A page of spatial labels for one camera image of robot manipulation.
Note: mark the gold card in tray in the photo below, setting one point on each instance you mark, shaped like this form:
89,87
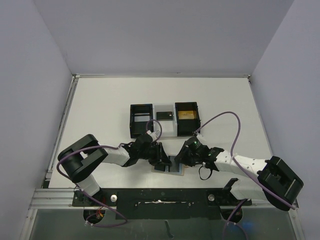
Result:
187,114

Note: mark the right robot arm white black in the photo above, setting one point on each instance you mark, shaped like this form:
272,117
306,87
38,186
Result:
275,181

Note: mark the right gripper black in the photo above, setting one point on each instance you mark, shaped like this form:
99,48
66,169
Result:
184,156

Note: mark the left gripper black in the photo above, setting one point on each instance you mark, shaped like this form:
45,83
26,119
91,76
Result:
165,161

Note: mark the aluminium frame rail front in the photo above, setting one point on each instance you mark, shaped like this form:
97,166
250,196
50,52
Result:
64,198

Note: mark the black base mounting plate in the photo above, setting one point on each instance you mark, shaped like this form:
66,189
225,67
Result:
171,211

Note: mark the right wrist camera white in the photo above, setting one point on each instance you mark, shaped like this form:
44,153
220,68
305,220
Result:
198,134

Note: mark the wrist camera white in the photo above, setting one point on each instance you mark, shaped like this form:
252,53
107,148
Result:
198,134
154,135

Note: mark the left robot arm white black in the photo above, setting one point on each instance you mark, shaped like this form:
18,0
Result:
79,160

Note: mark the black white card tray organizer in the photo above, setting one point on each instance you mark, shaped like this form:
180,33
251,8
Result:
143,117

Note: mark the black card in tray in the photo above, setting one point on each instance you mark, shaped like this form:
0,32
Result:
164,116

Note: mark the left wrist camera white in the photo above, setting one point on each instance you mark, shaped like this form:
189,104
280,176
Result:
154,135

